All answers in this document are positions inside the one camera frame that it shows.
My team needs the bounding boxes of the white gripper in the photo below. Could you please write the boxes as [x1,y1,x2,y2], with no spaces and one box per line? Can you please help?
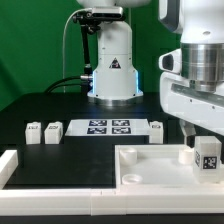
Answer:
[160,72,224,147]

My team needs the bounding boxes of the white square tabletop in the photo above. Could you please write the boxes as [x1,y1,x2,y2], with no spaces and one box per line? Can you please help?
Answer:
[115,145,224,186]

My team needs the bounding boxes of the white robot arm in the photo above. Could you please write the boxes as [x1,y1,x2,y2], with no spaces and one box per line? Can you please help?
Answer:
[77,0,224,136]

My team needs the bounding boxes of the white U-shaped fence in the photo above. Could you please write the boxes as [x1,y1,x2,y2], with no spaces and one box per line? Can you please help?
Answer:
[0,150,224,216]

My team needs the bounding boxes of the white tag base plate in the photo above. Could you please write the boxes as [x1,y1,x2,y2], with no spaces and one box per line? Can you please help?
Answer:
[66,119,150,136]

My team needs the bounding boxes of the black cables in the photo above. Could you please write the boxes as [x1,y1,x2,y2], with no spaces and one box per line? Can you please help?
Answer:
[44,75,93,94]

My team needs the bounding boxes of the black camera on mount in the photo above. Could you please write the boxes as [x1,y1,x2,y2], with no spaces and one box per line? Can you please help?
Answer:
[72,6,125,80]

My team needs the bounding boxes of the white cable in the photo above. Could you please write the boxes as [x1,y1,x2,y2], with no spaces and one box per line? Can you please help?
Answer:
[62,8,88,94]

